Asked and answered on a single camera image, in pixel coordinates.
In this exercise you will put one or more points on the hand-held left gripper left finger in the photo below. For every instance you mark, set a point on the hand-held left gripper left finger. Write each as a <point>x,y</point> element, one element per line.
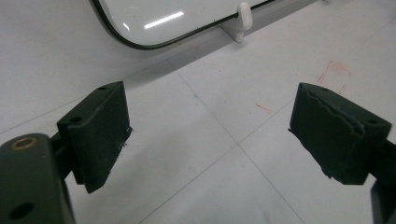
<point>96,137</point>

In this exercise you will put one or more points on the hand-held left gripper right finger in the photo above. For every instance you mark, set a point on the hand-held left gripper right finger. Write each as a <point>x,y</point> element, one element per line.
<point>333,137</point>

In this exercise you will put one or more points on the white whiteboard with black rim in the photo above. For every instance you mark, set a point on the white whiteboard with black rim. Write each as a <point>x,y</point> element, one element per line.
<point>140,18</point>

